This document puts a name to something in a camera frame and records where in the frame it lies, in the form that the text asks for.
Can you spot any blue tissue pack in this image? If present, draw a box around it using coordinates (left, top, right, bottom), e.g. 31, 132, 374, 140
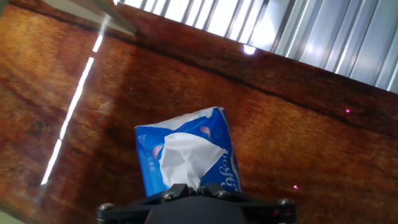
134, 106, 243, 198

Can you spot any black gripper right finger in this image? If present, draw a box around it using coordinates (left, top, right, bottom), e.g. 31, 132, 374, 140
198, 182, 297, 224

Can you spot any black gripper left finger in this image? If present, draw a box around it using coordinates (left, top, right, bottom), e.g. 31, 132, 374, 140
96, 183, 197, 224

